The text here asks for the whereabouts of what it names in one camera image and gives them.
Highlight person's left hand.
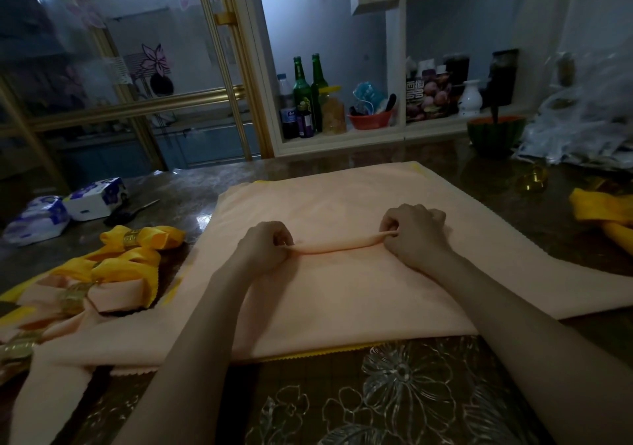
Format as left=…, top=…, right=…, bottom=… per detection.
left=236, top=221, right=296, bottom=283

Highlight person's right hand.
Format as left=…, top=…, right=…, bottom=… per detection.
left=379, top=204, right=454, bottom=272

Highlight large peach cloth napkin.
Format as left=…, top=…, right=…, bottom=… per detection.
left=35, top=161, right=633, bottom=376

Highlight person's left forearm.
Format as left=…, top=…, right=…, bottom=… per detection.
left=113, top=259, right=280, bottom=445

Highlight person's right forearm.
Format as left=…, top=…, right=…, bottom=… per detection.
left=420, top=251, right=633, bottom=445

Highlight red plastic bowl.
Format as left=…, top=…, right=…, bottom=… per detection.
left=348, top=110, right=395, bottom=130

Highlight small dark bottle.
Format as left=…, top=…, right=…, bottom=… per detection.
left=297, top=108, right=316, bottom=139

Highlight clear plastic bottle blue label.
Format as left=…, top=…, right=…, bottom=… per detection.
left=277, top=74, right=300, bottom=140

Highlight fruit print box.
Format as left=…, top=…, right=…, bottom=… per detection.
left=406, top=71, right=453, bottom=124

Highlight yellow-lid plastic jar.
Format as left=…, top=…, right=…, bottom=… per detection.
left=319, top=86, right=347, bottom=136

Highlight yellow folded bow napkin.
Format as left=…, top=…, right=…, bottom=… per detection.
left=99, top=225, right=187, bottom=253
left=49, top=248, right=164, bottom=310

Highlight watermelon pattern bowl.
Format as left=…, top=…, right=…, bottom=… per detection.
left=467, top=115, right=527, bottom=160

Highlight blue plastic item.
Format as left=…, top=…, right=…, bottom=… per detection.
left=353, top=82, right=388, bottom=114

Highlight white ceramic vase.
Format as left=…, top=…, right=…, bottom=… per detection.
left=457, top=80, right=483, bottom=117

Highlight green glass bottle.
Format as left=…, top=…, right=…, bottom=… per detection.
left=293, top=56, right=316, bottom=136
left=310, top=53, right=329, bottom=133

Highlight black scissors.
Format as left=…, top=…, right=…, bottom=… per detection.
left=103, top=199, right=161, bottom=227

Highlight dark glass jar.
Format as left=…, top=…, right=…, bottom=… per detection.
left=442, top=53, right=470, bottom=99

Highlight tall dark container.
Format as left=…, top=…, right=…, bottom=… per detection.
left=487, top=49, right=520, bottom=109

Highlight peach folded bow napkin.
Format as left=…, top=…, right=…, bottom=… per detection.
left=0, top=311, right=97, bottom=445
left=17, top=277, right=151, bottom=329

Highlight white shelf unit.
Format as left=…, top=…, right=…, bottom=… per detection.
left=237, top=0, right=545, bottom=159

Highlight white blue tissue packet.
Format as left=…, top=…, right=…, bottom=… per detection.
left=63, top=178, right=130, bottom=222
left=2, top=195, right=71, bottom=248

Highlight yellow crumpled napkin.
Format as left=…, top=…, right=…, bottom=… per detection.
left=569, top=188, right=633, bottom=255

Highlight pile of clear plastic bags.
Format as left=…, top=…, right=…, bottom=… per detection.
left=514, top=39, right=633, bottom=171

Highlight gold frame glass door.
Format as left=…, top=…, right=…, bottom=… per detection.
left=0, top=0, right=275, bottom=188

